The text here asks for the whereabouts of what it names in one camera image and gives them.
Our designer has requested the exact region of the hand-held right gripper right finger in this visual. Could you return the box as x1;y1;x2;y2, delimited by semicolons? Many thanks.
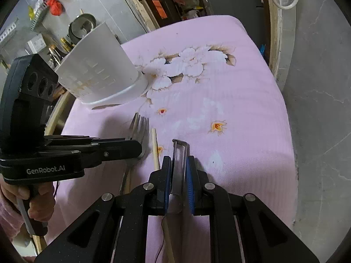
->
186;156;321;263

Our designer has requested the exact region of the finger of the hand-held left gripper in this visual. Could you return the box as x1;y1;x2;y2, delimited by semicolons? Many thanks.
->
44;135;143;168

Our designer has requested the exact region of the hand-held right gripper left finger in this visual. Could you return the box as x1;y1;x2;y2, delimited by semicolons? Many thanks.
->
34;156;172;263

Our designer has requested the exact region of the steel peeler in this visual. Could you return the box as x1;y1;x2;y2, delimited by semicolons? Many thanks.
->
169;139;190;215

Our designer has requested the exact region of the steel fork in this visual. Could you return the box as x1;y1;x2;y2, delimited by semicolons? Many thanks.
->
118;112;150;196

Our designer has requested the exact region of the white plastic utensil holder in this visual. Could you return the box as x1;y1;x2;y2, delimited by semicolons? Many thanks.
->
55;22;150;105

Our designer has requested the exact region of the person's left hand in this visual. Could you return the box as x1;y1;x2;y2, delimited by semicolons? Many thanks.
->
0;182;57;218

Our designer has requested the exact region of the pink floral cloth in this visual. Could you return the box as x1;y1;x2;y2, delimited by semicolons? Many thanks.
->
45;15;299;263

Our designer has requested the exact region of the red plastic bag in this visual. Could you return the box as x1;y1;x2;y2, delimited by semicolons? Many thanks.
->
45;0;62;16

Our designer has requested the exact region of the white wall box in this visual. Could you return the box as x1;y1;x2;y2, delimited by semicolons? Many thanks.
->
26;34;46;53

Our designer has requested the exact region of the white wall rack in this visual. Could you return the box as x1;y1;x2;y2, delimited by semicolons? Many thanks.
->
0;19;18;45

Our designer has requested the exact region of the grey wall rack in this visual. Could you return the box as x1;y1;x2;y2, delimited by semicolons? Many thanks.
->
29;4;50;31

